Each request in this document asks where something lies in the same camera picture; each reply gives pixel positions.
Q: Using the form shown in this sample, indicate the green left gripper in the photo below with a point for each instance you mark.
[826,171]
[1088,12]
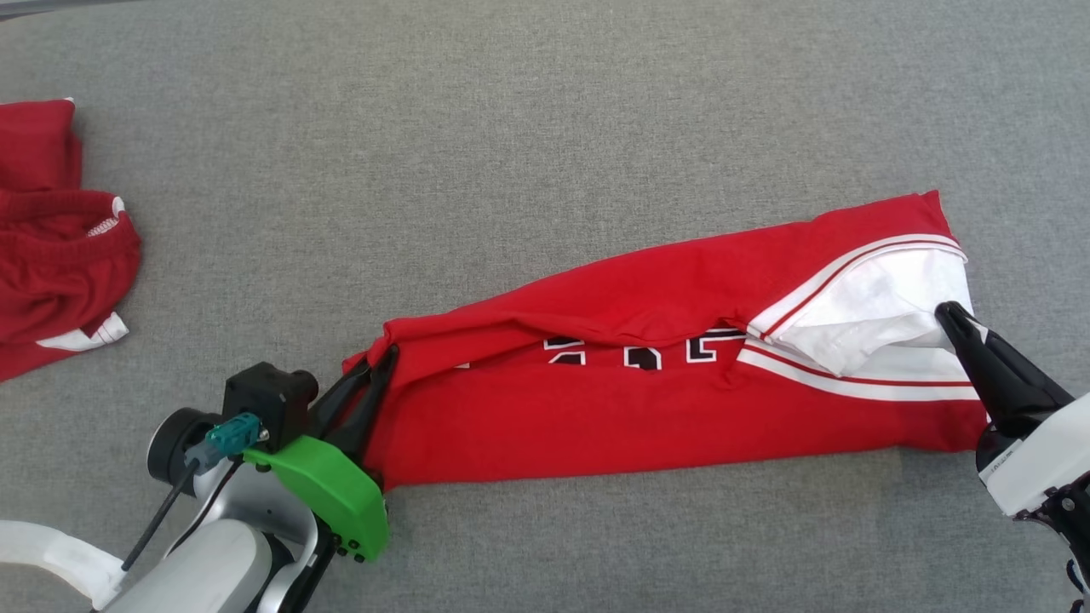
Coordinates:
[332,494]

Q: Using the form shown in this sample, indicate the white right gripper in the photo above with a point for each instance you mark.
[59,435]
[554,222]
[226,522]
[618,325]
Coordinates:
[1047,451]

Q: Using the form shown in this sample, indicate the red jersey with white sleeves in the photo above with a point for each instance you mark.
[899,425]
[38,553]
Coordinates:
[596,417]

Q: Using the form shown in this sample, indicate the red shorts with elastic waistband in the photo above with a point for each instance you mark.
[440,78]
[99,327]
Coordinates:
[60,272]

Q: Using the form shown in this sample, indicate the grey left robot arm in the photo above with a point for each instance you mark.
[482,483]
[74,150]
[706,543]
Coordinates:
[213,570]

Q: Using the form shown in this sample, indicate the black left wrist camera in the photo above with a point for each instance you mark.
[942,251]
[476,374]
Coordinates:
[268,396]

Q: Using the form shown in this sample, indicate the teal left camera connector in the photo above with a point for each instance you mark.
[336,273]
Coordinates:
[230,434]

